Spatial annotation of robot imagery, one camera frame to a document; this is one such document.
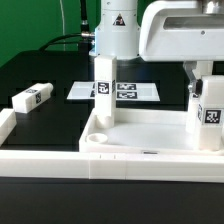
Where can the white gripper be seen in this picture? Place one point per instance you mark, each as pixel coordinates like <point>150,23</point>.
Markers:
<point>179,30</point>

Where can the white desk tabletop tray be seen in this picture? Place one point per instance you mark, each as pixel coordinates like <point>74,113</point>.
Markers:
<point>139,131</point>

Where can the white marker sheet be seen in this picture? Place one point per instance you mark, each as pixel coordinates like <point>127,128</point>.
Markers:
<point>125,91</point>

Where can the white U-shaped fence frame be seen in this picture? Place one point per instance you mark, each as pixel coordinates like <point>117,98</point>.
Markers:
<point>118,166</point>

